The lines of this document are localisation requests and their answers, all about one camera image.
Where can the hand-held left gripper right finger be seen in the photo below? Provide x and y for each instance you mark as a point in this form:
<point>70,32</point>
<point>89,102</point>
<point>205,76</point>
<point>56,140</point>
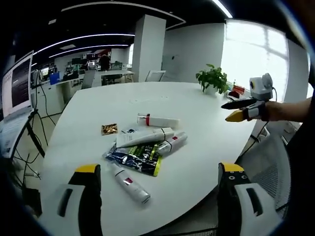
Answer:
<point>236,206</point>

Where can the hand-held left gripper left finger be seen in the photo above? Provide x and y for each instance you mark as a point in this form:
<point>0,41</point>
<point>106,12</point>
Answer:
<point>81,204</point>

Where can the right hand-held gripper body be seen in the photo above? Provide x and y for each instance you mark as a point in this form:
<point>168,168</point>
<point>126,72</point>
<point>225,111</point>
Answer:
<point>260,87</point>

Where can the white skincare spray bottle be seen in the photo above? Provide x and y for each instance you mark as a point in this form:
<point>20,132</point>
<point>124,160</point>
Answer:
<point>130,183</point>

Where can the dark skincare packet yellow edge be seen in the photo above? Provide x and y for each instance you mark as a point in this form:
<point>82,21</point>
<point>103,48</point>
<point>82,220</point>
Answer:
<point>137,159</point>

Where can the gold foil skincare sachet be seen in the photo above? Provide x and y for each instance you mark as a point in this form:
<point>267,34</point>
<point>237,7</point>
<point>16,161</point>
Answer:
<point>109,129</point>

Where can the white skincare bottle red band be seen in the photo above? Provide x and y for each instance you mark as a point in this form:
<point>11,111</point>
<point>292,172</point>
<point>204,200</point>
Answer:
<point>160,121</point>

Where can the white blue skincare sachet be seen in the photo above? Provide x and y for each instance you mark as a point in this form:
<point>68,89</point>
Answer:
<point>129,130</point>

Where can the white skincare tube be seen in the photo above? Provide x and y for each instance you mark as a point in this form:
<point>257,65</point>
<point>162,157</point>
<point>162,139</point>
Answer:
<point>142,139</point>

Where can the person's right hand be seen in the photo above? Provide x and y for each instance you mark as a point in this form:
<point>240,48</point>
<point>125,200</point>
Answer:
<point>270,111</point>

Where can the dark red case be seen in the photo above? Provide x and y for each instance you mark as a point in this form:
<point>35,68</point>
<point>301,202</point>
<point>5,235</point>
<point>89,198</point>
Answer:
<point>233,94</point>

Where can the red box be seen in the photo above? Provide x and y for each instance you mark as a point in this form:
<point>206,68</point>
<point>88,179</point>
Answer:
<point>238,89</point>

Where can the green potted plant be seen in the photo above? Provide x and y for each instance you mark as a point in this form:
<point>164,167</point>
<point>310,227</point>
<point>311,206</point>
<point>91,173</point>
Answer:
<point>212,78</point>

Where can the grey mesh office chair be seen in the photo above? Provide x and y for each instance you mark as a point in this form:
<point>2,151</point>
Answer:
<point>268,169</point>

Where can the person's dark clothing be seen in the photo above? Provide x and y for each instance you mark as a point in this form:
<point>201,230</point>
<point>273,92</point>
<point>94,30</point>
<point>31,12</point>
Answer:
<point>301,167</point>

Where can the white office chair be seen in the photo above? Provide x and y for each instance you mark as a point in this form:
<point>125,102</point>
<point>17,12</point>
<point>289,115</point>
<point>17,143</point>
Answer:
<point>155,75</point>

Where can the white office desk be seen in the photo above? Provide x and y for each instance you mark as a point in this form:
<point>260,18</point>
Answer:
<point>115,73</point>

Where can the blue box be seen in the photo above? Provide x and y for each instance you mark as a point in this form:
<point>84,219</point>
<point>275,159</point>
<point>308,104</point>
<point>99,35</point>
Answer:
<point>54,78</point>

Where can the computer monitor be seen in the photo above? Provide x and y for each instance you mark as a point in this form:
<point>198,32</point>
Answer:
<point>17,86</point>

